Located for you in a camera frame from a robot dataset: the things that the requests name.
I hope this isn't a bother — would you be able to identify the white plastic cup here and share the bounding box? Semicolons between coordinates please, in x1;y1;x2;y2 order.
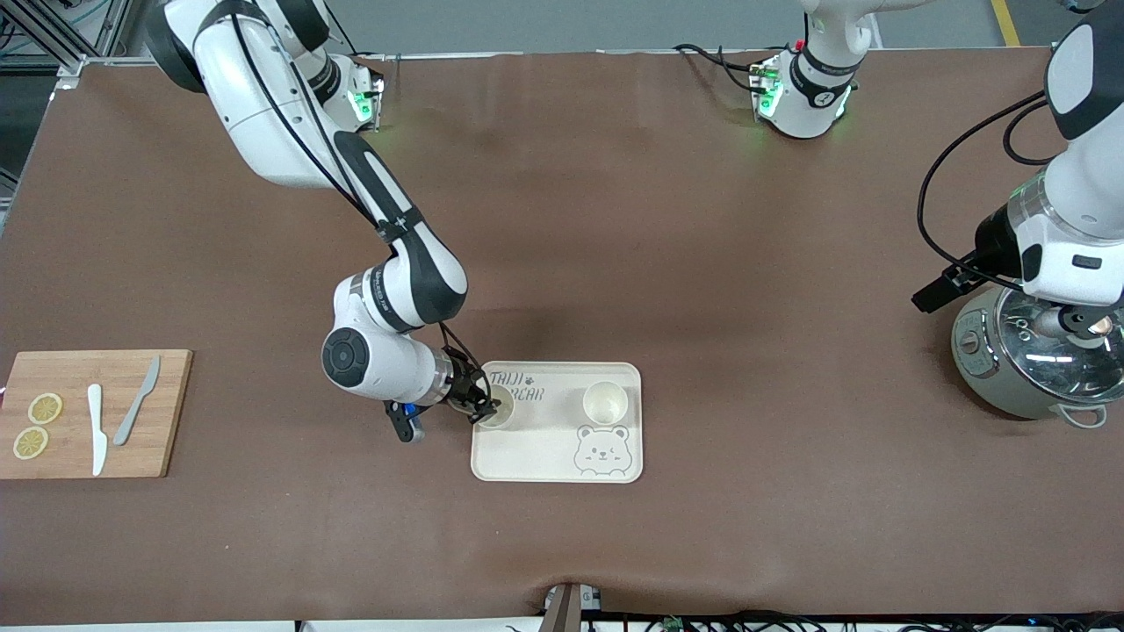
583;380;630;427
472;386;517;432

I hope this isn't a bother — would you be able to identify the cream tray with bear print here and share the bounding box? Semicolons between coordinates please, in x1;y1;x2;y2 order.
471;361;644;485

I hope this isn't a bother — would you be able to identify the grey-green cooking pot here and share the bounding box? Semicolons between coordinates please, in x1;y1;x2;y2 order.
951;285;1124;430

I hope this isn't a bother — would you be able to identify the glass pot lid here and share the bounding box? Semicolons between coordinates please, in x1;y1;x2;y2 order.
996;285;1124;403

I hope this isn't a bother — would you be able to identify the wooden cutting board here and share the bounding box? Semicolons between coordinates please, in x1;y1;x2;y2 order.
0;349;194;480

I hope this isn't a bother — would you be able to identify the grey plastic knife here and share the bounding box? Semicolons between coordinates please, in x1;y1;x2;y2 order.
112;355;162;447

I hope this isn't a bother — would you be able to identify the white plastic knife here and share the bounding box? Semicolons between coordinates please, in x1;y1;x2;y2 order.
86;384;109;477

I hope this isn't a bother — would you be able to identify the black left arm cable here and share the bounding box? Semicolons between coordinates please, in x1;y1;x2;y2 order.
917;88;1068;291

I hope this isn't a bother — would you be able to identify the black base cable bundle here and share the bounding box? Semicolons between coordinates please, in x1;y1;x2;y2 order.
673;42;767;94

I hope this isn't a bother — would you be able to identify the aluminium frame profile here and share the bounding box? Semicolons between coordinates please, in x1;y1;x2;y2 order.
0;0;159;75

